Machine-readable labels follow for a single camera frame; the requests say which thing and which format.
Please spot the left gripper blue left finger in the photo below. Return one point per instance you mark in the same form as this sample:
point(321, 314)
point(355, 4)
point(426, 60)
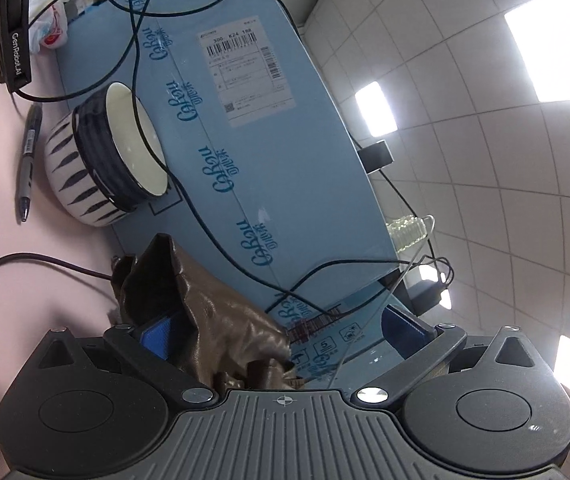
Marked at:
point(146, 351)

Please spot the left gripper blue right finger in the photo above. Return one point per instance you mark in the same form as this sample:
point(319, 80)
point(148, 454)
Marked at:
point(425, 351)

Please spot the brown leather jacket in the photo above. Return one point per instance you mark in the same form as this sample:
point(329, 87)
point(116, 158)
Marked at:
point(224, 341)

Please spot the clear plastic bottle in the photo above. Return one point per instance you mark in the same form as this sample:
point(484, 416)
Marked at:
point(410, 235)

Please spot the light blue cardboard box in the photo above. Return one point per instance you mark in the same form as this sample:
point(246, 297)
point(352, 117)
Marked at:
point(269, 194)

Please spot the blue striped ceramic bowl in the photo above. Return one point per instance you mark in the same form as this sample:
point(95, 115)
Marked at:
point(104, 159)

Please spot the black pen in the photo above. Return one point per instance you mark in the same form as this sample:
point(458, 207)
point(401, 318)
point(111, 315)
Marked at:
point(27, 161)

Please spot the white plastic bag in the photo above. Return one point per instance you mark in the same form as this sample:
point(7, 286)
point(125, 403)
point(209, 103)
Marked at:
point(52, 15)

